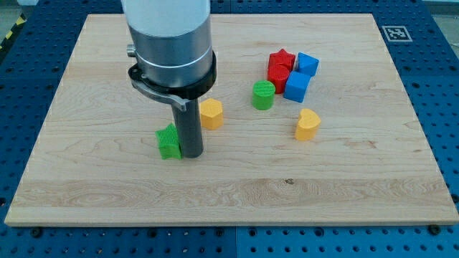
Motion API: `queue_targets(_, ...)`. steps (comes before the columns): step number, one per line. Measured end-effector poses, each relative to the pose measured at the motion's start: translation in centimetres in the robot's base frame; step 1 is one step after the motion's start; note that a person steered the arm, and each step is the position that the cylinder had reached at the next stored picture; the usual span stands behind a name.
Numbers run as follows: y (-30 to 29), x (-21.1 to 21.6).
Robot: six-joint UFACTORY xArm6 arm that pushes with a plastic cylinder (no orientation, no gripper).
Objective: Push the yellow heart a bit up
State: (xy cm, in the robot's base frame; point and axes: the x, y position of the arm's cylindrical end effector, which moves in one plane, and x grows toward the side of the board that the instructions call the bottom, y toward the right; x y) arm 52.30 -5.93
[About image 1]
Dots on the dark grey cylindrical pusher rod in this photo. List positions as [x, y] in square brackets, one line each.
[189, 129]

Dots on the yellow hexagon block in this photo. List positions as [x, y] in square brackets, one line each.
[211, 112]

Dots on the black and yellow hazard tape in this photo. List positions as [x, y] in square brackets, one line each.
[13, 33]

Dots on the red cylinder block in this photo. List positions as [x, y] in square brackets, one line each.
[278, 75]

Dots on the wooden board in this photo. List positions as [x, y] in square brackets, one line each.
[96, 161]

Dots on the red star block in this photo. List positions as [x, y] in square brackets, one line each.
[282, 57]

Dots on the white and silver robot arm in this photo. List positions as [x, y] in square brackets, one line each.
[172, 44]

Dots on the white fiducial marker tag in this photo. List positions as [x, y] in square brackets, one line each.
[395, 33]

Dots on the green star block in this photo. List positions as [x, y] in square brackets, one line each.
[168, 142]

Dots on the green cylinder block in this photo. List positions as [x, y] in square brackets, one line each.
[263, 95]

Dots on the blue triangular block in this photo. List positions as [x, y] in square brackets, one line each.
[307, 64]

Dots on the blue cube block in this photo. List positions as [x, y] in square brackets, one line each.
[296, 86]

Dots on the yellow heart block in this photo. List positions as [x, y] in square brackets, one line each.
[307, 125]

